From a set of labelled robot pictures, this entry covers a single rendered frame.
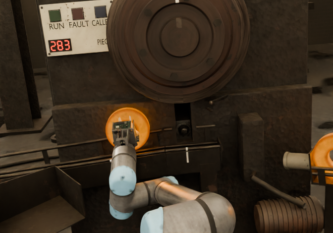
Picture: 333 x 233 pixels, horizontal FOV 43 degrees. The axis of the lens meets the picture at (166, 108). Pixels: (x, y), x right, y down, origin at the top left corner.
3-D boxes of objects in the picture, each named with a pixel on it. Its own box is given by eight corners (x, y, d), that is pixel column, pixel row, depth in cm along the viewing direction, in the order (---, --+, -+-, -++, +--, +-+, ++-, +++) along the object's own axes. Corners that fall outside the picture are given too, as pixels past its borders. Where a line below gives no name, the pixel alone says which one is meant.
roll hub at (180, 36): (139, 82, 137) (130, -7, 129) (224, 75, 137) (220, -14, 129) (138, 86, 132) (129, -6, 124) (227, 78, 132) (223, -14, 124)
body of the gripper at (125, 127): (134, 118, 139) (134, 139, 129) (138, 139, 144) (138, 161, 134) (111, 120, 139) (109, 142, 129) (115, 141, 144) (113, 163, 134)
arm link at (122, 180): (107, 199, 121) (108, 175, 116) (110, 173, 130) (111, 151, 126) (135, 199, 121) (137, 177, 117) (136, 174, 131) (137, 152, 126)
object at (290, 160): (289, 165, 147) (287, 148, 145) (315, 166, 141) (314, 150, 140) (283, 172, 142) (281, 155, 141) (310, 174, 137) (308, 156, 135)
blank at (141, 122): (101, 112, 150) (100, 114, 147) (144, 103, 150) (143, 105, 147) (112, 151, 154) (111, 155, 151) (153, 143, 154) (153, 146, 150)
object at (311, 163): (317, 175, 143) (314, 145, 140) (318, 175, 142) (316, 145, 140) (310, 184, 137) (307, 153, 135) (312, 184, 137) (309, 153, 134)
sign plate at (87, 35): (48, 55, 153) (40, 5, 148) (119, 49, 153) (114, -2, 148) (47, 56, 151) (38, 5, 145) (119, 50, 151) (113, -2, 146)
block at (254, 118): (238, 171, 162) (235, 112, 155) (258, 169, 162) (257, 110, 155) (243, 184, 152) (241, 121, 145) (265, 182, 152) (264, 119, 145)
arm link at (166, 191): (255, 192, 94) (168, 167, 139) (213, 203, 90) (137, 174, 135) (261, 243, 95) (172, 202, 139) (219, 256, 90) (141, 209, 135)
